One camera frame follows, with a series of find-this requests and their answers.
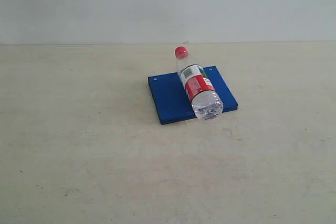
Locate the blue book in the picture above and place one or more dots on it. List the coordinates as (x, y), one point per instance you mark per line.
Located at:
(171, 101)

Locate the clear red-capped water bottle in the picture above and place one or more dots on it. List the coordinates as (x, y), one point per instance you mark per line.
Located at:
(201, 93)

